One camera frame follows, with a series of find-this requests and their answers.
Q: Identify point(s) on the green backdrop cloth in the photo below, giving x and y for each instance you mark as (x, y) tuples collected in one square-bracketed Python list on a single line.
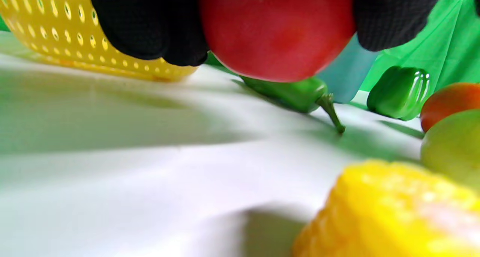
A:
[(450, 43)]

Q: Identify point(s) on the orange fruit object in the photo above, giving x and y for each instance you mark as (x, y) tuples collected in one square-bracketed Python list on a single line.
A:
[(453, 99)]

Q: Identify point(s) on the red tomato object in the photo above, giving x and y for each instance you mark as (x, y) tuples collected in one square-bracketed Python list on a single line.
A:
[(277, 32)]

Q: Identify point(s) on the green bell pepper object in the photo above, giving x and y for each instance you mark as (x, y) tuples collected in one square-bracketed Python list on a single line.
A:
[(393, 92)]

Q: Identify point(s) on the person's left hand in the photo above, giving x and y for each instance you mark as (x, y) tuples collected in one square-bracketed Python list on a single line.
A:
[(150, 21)]

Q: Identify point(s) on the green chili pepper object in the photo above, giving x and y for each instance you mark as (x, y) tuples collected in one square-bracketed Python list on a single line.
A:
[(296, 96)]

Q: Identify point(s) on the yellow perforated basket container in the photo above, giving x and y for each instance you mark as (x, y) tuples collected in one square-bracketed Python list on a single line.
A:
[(48, 24)]

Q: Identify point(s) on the teal plastic bin container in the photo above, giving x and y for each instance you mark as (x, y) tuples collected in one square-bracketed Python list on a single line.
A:
[(348, 77)]

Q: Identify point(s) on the yellow corn piece object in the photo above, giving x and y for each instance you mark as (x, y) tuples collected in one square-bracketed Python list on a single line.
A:
[(375, 212)]

